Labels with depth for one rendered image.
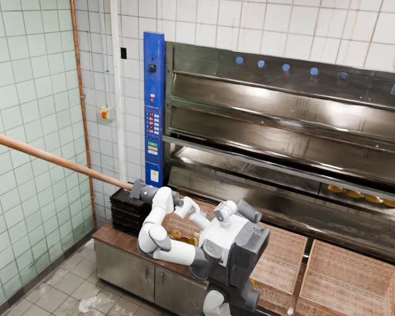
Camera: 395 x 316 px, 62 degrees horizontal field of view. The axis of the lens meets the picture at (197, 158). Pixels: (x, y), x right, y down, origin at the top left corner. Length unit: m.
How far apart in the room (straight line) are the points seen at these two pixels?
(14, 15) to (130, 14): 0.76
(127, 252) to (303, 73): 1.85
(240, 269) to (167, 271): 1.08
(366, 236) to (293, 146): 0.81
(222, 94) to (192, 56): 0.34
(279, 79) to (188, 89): 0.67
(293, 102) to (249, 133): 0.38
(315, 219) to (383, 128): 0.80
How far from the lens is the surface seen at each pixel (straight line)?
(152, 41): 2.52
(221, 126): 2.45
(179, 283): 2.67
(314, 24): 2.16
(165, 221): 2.94
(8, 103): 2.65
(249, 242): 1.61
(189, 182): 2.76
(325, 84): 2.21
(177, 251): 1.43
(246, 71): 2.29
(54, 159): 1.27
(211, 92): 2.40
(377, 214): 2.53
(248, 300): 1.89
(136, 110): 2.77
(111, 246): 2.83
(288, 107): 2.26
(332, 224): 2.58
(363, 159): 2.34
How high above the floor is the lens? 2.45
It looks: 27 degrees down
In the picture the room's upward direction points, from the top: 4 degrees clockwise
